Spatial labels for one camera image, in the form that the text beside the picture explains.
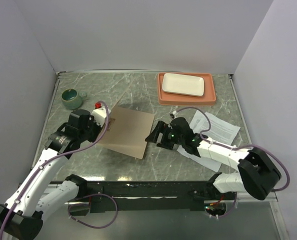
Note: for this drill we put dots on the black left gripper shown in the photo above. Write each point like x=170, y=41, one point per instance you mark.
x=98, y=129

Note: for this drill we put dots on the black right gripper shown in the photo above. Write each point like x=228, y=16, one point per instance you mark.
x=153, y=136

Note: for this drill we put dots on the brown paper folder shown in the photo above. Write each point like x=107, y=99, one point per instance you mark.
x=128, y=131

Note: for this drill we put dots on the printed paper sheet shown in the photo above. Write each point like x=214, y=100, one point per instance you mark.
x=206, y=162
x=220, y=130

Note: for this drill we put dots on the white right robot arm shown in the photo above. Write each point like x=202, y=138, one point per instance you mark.
x=255, y=173

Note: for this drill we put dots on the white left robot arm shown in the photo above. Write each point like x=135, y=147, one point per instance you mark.
x=24, y=213

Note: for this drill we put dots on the terracotta rectangular tray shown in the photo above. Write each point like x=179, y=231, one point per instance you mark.
x=207, y=99

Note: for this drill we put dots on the green ceramic cup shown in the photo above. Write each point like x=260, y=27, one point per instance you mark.
x=72, y=99

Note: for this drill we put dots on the white rectangular plate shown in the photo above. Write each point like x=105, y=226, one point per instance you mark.
x=181, y=84

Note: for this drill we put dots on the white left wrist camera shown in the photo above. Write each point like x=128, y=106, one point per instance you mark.
x=100, y=113

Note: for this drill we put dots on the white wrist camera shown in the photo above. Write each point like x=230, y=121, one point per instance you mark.
x=100, y=113
x=174, y=114

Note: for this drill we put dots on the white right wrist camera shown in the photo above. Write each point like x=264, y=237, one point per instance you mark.
x=174, y=114

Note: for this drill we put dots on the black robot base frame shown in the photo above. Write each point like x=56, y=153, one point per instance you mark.
x=104, y=196

